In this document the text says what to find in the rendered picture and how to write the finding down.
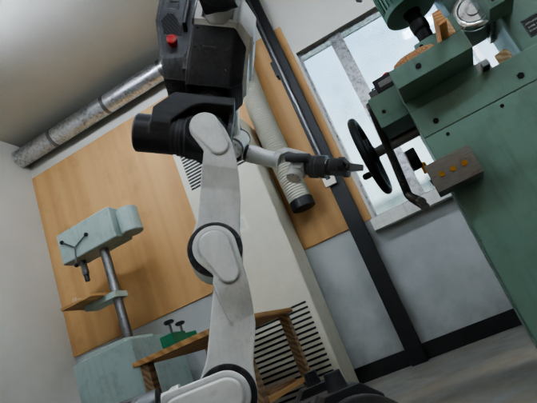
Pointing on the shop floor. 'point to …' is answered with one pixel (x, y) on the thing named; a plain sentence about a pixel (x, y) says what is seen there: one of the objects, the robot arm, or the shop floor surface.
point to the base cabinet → (503, 193)
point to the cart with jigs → (180, 340)
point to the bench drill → (119, 381)
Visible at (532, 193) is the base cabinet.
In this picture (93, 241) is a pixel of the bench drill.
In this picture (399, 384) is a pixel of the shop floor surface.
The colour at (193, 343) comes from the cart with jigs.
